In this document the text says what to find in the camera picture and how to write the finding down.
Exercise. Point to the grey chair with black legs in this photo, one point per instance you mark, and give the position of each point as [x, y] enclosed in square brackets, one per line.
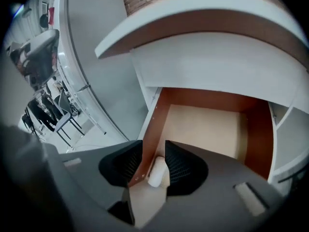
[63, 105]

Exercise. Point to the white desk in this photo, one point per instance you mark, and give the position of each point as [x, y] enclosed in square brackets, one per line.
[205, 8]

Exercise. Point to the grey partition panel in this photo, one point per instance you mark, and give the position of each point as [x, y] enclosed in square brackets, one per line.
[101, 57]

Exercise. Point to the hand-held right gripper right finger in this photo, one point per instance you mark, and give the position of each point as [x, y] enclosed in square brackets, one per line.
[186, 168]

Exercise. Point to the small white cylindrical item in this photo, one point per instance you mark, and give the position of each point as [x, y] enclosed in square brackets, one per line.
[157, 173]

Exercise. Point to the red hanging cloth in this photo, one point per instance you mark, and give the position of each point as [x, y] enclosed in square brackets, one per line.
[51, 14]

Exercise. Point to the brown wooden desk drawer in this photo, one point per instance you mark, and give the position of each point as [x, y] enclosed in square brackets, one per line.
[205, 127]

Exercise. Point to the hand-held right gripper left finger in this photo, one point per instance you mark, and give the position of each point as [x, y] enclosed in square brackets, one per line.
[120, 163]

